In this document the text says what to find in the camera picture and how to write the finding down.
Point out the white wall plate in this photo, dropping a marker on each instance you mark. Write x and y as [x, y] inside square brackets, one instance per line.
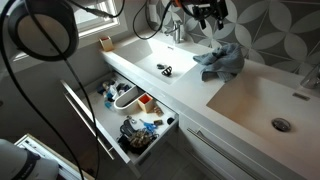
[152, 13]

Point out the black sink drain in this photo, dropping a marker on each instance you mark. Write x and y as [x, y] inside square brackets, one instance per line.
[167, 71]

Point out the white oval dish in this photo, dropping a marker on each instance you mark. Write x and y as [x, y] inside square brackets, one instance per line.
[126, 100]

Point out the orange black camera mount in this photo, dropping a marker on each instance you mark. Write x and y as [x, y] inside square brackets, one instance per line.
[177, 3]

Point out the wooden box orange inside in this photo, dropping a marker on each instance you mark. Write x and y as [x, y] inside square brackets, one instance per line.
[146, 103]

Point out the black yellow small card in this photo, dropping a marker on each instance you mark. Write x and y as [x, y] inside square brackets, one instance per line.
[158, 122]

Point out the small blue bottle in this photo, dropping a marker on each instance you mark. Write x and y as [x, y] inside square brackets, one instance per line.
[108, 105]

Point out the small black round object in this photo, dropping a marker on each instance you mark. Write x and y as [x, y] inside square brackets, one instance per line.
[171, 121]

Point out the blue knitted towel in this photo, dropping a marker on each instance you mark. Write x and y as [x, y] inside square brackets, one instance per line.
[223, 61]

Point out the chrome sink drain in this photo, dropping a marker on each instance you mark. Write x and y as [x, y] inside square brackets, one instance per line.
[281, 125]

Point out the chrome faucet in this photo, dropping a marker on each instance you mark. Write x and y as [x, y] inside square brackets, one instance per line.
[311, 79]
[178, 31]

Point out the camouflage fabric scrunchie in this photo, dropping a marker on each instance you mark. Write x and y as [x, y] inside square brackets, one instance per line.
[140, 138]

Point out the closed white vanity drawer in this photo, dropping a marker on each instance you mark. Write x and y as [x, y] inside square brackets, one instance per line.
[206, 146]

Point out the small wooden cup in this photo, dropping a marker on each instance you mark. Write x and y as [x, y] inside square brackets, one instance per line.
[107, 44]

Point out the small metal scissors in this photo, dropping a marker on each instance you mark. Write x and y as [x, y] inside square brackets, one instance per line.
[132, 120]

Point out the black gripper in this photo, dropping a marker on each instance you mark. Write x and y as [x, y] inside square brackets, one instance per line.
[206, 6]

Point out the white rectangular sink basin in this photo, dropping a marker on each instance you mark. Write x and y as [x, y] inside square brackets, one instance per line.
[160, 56]
[260, 106]

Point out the white framed window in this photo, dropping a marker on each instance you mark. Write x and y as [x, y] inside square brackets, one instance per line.
[96, 16]

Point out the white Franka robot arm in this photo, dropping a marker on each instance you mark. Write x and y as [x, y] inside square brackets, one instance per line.
[43, 33]

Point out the beige twine bundle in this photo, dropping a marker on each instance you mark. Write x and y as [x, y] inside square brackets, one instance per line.
[158, 111]

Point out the dark sink drain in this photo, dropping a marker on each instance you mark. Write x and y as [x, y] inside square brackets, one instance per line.
[161, 66]

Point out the open white vanity drawer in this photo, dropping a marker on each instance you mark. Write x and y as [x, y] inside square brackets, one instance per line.
[106, 123]

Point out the wood framed robot platform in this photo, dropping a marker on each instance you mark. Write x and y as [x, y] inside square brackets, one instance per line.
[66, 166]

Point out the dark blue pouch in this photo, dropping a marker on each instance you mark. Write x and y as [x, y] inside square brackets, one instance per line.
[101, 90]

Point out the white window sill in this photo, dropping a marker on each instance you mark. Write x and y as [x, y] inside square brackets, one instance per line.
[90, 35]

